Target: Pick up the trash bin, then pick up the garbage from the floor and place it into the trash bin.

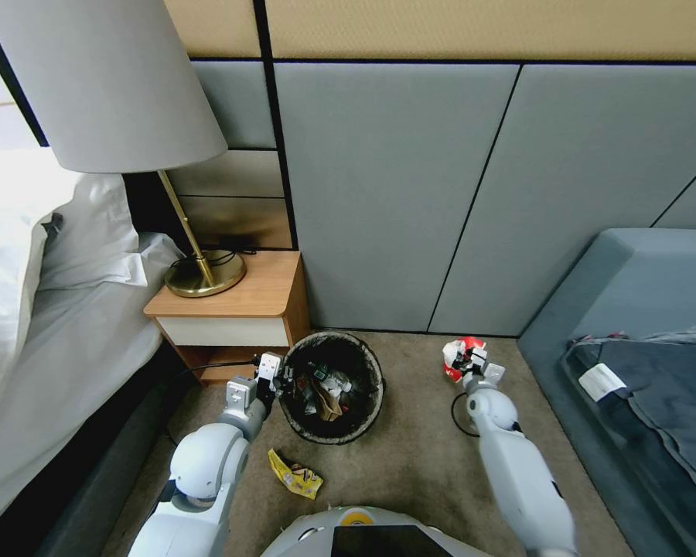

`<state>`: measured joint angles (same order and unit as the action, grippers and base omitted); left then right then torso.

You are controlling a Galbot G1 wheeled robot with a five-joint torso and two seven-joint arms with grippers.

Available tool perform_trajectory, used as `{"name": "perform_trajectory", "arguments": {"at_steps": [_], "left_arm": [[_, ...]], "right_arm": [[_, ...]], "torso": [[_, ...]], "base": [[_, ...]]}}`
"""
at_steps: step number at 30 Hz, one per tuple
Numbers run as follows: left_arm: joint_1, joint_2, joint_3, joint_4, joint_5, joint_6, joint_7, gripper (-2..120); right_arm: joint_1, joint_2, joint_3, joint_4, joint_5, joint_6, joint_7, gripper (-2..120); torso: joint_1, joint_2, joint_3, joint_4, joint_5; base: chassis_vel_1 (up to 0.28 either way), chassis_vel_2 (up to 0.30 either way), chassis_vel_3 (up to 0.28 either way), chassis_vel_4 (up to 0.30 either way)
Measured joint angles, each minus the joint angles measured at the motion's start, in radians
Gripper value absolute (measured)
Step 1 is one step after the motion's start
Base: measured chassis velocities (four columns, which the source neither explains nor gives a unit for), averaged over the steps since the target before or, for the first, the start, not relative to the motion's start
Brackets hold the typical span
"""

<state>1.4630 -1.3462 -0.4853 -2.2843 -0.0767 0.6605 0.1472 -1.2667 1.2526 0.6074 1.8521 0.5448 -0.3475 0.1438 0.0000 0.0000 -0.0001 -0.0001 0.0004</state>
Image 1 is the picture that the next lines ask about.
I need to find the red white wrapper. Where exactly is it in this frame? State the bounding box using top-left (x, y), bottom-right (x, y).
top-left (442, 336), bottom-right (490, 385)

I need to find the round black trash bin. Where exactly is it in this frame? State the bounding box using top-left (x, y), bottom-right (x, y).
top-left (280, 331), bottom-right (386, 446)

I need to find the brown paper scrap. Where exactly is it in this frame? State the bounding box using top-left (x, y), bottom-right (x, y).
top-left (315, 380), bottom-right (344, 422)

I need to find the white nightstand drawer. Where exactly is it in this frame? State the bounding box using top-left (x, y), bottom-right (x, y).
top-left (155, 316), bottom-right (291, 348)

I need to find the yellow snack wrapper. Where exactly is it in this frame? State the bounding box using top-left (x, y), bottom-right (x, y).
top-left (268, 447), bottom-right (325, 500)

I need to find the wooden nightstand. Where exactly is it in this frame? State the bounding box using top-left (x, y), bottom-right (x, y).
top-left (143, 250), bottom-right (312, 386)

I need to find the white label tag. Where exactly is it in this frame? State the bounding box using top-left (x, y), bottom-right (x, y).
top-left (577, 361), bottom-right (625, 402)

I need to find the grey blue sofa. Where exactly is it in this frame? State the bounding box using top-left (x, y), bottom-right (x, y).
top-left (516, 227), bottom-right (696, 557)

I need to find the white robot front shell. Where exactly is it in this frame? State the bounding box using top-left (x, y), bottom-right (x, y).
top-left (259, 504), bottom-right (495, 557)

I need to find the dark blue cloth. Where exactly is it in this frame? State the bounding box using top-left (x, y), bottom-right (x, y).
top-left (561, 328), bottom-right (696, 509)

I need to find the white duvet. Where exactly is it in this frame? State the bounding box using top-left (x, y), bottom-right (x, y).
top-left (0, 149), bottom-right (182, 526)

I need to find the white pillow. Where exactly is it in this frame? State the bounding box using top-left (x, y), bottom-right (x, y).
top-left (34, 173), bottom-right (149, 292)

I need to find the brass lamp with grey shade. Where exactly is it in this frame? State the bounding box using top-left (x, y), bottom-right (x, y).
top-left (0, 0), bottom-right (248, 299)

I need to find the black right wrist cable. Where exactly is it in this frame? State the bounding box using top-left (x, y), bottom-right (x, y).
top-left (449, 391), bottom-right (483, 439)

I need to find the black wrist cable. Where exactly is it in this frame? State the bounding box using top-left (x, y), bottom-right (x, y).
top-left (449, 391), bottom-right (483, 439)
top-left (171, 358), bottom-right (260, 385)

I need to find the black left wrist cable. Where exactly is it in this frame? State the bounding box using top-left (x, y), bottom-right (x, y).
top-left (171, 358), bottom-right (260, 385)

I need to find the black lamp cable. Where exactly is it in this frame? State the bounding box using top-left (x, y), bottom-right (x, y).
top-left (169, 247), bottom-right (260, 277)

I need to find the dark bed frame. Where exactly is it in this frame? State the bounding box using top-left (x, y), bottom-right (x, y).
top-left (0, 371), bottom-right (201, 557)

